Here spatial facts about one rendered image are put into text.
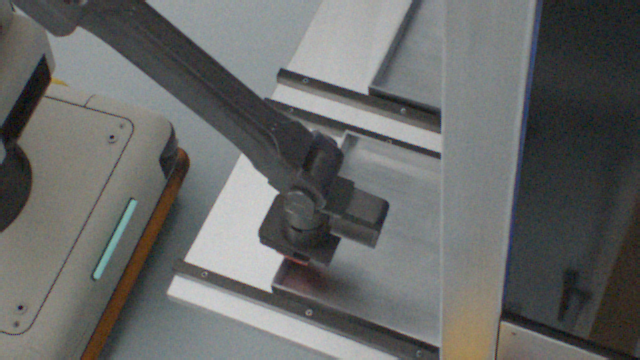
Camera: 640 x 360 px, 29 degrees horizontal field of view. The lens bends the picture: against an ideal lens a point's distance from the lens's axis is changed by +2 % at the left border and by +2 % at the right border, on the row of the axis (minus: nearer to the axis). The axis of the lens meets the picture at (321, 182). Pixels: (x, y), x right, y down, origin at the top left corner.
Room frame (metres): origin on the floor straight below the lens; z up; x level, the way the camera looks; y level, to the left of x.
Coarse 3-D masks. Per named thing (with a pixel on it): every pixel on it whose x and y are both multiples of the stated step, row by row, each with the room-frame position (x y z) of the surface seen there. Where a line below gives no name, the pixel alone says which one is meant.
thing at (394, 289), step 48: (384, 144) 0.89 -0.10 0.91; (384, 192) 0.83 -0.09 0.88; (432, 192) 0.82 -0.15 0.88; (384, 240) 0.76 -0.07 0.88; (432, 240) 0.75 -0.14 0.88; (288, 288) 0.69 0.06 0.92; (336, 288) 0.70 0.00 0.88; (384, 288) 0.69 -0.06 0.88; (432, 288) 0.68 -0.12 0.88; (432, 336) 0.61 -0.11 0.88
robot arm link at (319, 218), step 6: (288, 216) 0.72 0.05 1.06; (294, 216) 0.71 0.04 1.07; (300, 216) 0.71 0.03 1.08; (318, 216) 0.71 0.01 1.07; (324, 216) 0.71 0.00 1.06; (330, 216) 0.70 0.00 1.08; (294, 222) 0.71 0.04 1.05; (300, 222) 0.71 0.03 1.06; (306, 222) 0.71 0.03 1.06; (312, 222) 0.71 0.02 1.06; (318, 222) 0.71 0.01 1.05; (330, 222) 0.70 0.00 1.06; (300, 228) 0.71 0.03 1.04; (306, 228) 0.71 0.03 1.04; (312, 228) 0.71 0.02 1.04
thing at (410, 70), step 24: (432, 0) 1.15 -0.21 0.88; (408, 24) 1.12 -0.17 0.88; (432, 24) 1.11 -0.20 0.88; (408, 48) 1.07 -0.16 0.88; (432, 48) 1.07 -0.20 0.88; (384, 72) 1.04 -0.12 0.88; (408, 72) 1.03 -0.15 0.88; (432, 72) 1.02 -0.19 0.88; (384, 96) 0.98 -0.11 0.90; (408, 96) 0.97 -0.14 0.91; (432, 96) 0.98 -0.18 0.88
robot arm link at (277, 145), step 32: (32, 0) 0.79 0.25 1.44; (96, 0) 0.80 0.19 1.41; (128, 0) 0.82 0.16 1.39; (64, 32) 0.78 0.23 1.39; (96, 32) 0.80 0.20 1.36; (128, 32) 0.79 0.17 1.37; (160, 32) 0.80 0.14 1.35; (160, 64) 0.77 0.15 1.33; (192, 64) 0.78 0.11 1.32; (192, 96) 0.76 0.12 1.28; (224, 96) 0.76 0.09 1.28; (256, 96) 0.77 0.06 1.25; (224, 128) 0.75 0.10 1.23; (256, 128) 0.74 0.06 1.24; (288, 128) 0.75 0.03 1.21; (256, 160) 0.73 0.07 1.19; (288, 160) 0.71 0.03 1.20; (320, 160) 0.73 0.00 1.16; (320, 192) 0.69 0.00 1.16
